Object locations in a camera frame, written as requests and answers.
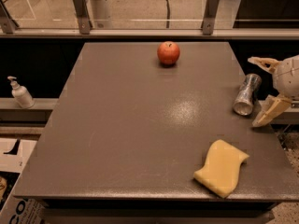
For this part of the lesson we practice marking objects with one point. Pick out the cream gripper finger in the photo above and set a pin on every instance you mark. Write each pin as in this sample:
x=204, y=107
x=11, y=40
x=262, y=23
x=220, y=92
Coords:
x=269, y=65
x=272, y=107

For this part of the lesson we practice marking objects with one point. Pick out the white rounded gripper body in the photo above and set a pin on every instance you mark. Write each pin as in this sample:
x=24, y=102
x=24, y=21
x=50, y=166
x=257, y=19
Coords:
x=288, y=76

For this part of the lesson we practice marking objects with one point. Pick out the silver redbull can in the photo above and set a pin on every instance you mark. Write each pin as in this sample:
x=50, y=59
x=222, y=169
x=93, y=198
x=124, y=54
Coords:
x=244, y=101

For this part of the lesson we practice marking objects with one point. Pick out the yellow sponge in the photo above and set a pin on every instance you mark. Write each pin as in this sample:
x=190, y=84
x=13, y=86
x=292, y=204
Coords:
x=220, y=172

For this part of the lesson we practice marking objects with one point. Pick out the red apple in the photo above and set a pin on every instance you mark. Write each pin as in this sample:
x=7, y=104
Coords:
x=168, y=52

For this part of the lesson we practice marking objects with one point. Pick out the glass barrier panel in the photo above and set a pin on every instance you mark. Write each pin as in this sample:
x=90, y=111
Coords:
x=160, y=14

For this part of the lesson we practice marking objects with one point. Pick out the white pump dispenser bottle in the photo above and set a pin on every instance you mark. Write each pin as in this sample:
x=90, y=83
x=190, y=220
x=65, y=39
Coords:
x=20, y=93

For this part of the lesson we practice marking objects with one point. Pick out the white cardboard box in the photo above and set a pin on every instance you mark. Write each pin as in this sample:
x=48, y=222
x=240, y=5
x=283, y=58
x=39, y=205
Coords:
x=14, y=153

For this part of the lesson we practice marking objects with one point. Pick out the right metal glass bracket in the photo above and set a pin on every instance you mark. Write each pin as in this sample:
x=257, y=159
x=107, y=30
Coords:
x=210, y=16

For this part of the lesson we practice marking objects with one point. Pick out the metal glass bracket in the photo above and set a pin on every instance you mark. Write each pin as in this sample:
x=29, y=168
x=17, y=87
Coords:
x=210, y=16
x=82, y=14
x=7, y=24

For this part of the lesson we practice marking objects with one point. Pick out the middle metal glass bracket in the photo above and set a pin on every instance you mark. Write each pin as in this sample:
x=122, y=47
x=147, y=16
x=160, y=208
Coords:
x=82, y=14

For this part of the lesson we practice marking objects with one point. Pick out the left metal glass bracket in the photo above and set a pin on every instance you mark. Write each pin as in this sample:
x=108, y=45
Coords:
x=7, y=24

